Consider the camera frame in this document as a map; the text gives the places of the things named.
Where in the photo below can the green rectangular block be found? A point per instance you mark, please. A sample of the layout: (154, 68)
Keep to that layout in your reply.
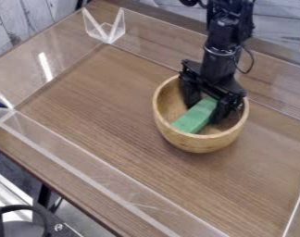
(194, 119)

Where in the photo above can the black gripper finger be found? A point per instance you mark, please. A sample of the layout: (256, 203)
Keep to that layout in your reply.
(191, 93)
(221, 111)

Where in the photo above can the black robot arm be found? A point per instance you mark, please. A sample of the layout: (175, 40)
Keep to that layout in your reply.
(230, 25)

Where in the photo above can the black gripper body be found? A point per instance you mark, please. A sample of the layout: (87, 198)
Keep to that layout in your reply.
(213, 75)

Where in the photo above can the grey metal base plate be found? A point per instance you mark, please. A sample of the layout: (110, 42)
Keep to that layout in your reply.
(18, 228)

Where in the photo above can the brown wooden bowl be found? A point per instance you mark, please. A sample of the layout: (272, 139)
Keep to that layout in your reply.
(214, 137)

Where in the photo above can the black table leg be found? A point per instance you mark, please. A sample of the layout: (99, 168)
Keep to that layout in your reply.
(44, 195)

